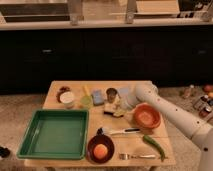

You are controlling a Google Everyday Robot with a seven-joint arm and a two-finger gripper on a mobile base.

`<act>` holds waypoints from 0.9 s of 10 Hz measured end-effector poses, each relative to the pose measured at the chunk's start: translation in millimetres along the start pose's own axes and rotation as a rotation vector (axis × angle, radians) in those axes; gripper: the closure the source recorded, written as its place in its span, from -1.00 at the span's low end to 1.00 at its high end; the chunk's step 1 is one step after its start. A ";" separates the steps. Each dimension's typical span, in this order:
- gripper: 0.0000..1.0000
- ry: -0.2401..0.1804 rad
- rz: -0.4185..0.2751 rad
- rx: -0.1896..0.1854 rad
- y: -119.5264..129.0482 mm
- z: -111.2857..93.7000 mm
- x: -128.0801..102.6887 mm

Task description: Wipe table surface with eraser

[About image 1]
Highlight dark red small object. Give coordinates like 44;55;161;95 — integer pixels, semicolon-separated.
56;86;71;103

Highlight silver fork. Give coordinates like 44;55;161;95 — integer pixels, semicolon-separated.
119;153;156;160

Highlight dark brown plate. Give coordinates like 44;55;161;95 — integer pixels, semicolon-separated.
87;135;115;164

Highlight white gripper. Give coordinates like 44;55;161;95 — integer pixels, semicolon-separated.
117;87;138;110

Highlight yellow black eraser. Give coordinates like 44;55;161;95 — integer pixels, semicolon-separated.
104;103;125;118

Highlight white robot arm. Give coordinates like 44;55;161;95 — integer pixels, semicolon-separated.
121;81;213;171

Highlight green chili pepper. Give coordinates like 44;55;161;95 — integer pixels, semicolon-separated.
142;135;166;162

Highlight white round container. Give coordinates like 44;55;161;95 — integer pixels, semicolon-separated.
60;91;75;108

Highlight blue sponge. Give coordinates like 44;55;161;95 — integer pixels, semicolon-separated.
92;90;104;106

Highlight metal cup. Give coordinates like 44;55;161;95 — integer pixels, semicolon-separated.
106;88;117;103

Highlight orange bowl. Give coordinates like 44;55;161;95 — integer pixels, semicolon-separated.
133;103;161;129

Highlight green plastic tray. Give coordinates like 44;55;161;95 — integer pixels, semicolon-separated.
17;109;89;160

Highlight orange fruit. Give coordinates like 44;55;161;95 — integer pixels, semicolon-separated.
93;144;108;159

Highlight box of small bottles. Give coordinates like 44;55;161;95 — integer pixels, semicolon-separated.
193;95;212;118

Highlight bottle on floor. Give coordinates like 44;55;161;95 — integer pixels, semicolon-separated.
183;85;194;99

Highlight white handled brush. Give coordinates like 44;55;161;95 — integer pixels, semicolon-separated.
97;127;140;135

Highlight black cabinet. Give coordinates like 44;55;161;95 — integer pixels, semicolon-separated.
0;26;213;94

